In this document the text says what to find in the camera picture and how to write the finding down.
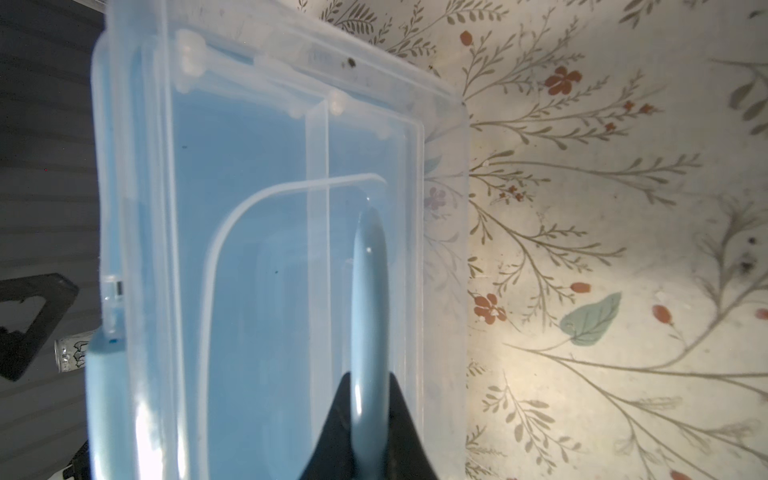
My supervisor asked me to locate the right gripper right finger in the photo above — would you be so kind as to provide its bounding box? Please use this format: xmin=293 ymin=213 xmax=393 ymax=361
xmin=384 ymin=373 xmax=438 ymax=480

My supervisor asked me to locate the blue plastic tool box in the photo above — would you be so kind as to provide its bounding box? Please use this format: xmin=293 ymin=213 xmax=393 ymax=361
xmin=85 ymin=1 xmax=469 ymax=479

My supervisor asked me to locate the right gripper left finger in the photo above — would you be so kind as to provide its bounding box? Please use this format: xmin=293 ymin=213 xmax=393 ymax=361
xmin=300 ymin=372 xmax=354 ymax=480

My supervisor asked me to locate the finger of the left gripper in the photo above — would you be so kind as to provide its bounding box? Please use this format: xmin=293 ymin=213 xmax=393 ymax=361
xmin=1 ymin=273 xmax=79 ymax=382

